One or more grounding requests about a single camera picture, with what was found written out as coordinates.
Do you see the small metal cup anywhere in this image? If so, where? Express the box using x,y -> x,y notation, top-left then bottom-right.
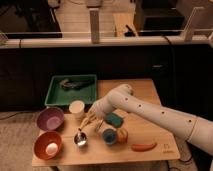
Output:
74,132 -> 87,148

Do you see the blue mug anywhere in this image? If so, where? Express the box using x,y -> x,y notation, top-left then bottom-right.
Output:
102,129 -> 117,145

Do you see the green plastic tray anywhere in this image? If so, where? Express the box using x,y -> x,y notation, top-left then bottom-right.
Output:
45,74 -> 97,106

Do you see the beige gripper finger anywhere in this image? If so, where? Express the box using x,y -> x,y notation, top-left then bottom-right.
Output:
85,117 -> 97,127
78,115 -> 91,131

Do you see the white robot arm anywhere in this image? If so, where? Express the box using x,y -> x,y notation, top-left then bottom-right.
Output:
79,84 -> 213,156

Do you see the red bowl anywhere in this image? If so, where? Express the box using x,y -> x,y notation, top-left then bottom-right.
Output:
34,131 -> 62,160

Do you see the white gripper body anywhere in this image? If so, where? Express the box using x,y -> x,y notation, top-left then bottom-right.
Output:
90,100 -> 110,119

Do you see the dark hammer in tray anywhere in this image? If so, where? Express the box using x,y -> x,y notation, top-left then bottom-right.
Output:
59,79 -> 94,90

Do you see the orange carrot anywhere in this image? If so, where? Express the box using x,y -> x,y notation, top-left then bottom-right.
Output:
131,143 -> 157,152

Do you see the wooden board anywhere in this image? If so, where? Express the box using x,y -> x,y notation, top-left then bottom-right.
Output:
31,78 -> 181,168

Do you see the white egg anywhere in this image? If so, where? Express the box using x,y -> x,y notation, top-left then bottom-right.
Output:
46,143 -> 58,155

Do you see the white plastic cup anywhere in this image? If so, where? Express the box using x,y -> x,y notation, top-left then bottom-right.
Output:
69,100 -> 85,120

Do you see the purple bowl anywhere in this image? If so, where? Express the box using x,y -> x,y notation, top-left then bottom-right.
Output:
37,107 -> 64,131

